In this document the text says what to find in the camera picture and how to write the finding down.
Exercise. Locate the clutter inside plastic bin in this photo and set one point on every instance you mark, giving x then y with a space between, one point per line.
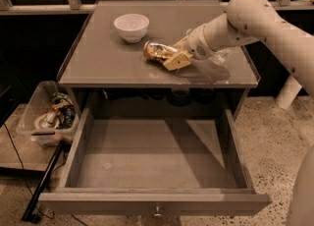
61 115

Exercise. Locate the clear plastic storage bin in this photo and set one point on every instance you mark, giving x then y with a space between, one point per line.
40 103

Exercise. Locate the black metal stand leg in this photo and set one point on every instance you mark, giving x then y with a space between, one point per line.
45 177

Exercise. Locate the open grey top drawer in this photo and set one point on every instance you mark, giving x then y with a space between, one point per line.
131 165

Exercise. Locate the white ceramic bowl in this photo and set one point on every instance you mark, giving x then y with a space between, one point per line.
132 27

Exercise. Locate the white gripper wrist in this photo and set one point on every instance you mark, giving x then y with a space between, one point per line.
196 44

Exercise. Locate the grey cabinet with counter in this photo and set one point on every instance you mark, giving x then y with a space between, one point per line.
100 58

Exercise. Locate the orange soda can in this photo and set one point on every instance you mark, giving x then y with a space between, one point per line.
158 52

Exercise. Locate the metal drawer knob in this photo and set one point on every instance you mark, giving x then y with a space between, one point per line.
157 213

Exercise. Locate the clear plastic water bottle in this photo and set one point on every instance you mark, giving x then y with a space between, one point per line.
222 56

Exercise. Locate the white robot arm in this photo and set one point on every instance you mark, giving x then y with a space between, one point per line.
243 22

